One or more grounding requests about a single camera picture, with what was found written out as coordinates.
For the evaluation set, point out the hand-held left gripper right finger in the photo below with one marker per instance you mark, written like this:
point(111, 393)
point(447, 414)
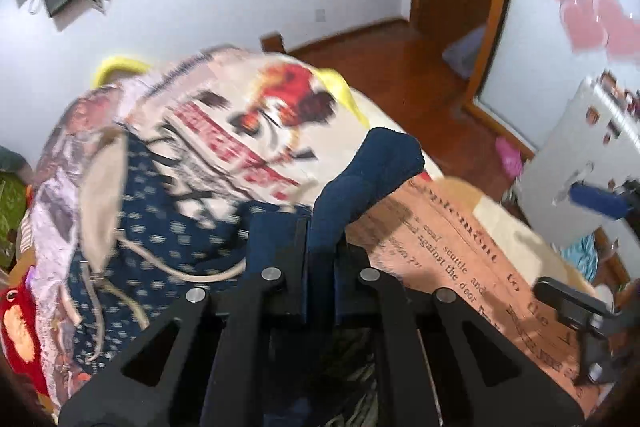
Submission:
point(385, 297)

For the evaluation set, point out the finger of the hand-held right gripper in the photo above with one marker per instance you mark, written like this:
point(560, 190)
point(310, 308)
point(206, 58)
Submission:
point(597, 201)
point(570, 299)

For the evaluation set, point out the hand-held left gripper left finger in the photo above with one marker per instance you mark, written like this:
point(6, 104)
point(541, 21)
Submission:
point(277, 267)

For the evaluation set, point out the teal cloth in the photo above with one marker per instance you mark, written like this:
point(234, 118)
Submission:
point(582, 257)

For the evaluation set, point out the white cabinet with stickers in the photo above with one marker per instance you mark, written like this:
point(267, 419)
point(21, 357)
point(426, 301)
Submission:
point(575, 147)

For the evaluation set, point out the pink cloth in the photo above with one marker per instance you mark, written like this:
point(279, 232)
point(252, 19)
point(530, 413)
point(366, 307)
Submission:
point(510, 157)

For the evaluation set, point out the cream bed sheet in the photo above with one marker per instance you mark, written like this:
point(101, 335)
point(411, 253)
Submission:
point(450, 167)

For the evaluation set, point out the newspaper printed blanket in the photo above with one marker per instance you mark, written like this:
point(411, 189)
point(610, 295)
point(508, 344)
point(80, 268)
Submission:
point(280, 102)

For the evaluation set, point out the purple grey cloth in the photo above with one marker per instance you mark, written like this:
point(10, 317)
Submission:
point(465, 52)

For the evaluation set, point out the red plush toy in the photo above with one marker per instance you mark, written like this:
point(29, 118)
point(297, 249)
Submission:
point(20, 337)

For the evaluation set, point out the green plush toy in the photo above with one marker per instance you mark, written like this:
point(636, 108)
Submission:
point(10, 207)

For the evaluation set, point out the wooden bed post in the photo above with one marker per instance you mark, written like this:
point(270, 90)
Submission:
point(272, 43)

